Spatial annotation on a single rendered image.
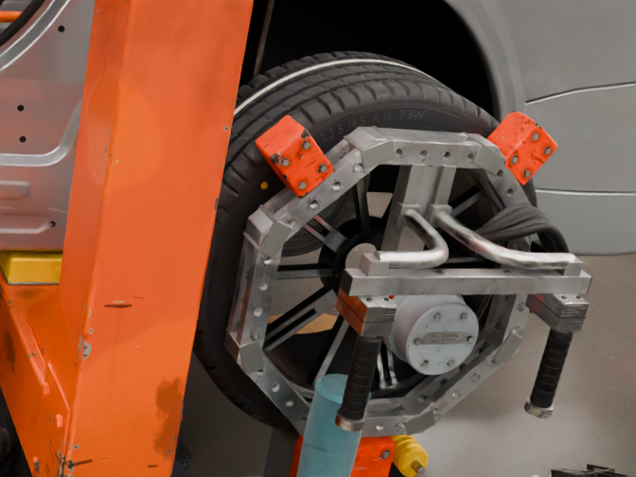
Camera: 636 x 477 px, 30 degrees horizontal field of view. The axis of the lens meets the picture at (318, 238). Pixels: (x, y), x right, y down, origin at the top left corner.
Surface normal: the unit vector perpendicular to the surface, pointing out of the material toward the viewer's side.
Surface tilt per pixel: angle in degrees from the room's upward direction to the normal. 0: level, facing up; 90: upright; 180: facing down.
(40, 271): 90
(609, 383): 0
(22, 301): 0
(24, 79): 90
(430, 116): 90
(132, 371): 90
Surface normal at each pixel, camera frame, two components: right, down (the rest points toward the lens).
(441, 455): 0.19, -0.91
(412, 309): -0.64, -0.51
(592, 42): 0.40, 0.41
